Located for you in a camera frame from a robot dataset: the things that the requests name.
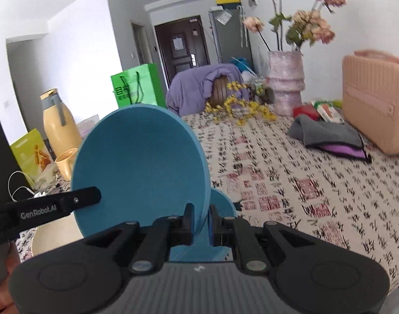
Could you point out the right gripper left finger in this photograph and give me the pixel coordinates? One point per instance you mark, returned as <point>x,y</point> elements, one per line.
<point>153,243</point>

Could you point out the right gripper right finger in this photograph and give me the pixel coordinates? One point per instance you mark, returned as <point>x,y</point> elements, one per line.
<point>248,255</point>

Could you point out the person's left hand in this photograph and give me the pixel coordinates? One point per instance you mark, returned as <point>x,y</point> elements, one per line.
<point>7,305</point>

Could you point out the cream plate stack near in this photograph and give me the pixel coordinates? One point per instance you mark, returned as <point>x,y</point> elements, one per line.
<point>55,234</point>

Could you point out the yellow green snack bag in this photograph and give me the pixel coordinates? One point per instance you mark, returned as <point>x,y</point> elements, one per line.
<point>31,155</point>

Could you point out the calligraphy print tablecloth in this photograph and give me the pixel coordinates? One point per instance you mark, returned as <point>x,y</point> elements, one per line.
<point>270,176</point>

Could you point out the yellow mug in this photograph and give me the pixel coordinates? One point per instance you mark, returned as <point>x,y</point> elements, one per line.
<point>65,163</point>

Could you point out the yellow thermos jug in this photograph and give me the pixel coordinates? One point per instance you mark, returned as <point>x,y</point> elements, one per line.
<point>59,124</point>

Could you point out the yellow flower branch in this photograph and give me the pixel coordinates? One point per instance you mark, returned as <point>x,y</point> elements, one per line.
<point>239,108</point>

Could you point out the purple tissue pack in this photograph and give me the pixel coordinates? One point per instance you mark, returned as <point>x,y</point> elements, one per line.
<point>86,126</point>

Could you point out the grey purple cloth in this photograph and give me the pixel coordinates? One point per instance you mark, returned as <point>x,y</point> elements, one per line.
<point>338,139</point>

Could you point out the red box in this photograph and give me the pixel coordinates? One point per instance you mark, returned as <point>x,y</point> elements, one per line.
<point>307,110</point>

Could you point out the purple jacket on chair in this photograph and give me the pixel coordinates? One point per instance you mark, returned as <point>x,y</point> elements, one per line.
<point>189,90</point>

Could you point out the wooden chair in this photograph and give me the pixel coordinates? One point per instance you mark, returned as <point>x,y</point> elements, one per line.
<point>220,92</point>

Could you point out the green paper shopping bag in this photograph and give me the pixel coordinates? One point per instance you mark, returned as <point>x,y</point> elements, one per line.
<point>138,85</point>

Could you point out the green white packet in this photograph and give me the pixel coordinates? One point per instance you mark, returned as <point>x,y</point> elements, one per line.
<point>327,111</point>

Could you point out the pink textured vase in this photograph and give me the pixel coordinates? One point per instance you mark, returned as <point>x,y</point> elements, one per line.
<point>286,79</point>

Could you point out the dark entrance door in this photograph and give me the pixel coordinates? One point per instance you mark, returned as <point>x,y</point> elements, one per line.
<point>182,45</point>

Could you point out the pink hard case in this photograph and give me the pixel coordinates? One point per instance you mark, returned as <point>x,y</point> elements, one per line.
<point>371,97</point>

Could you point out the grey refrigerator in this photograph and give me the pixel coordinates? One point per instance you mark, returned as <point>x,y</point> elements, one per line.
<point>231,39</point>

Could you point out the dried pink roses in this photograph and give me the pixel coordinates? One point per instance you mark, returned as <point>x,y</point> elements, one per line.
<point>303,26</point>

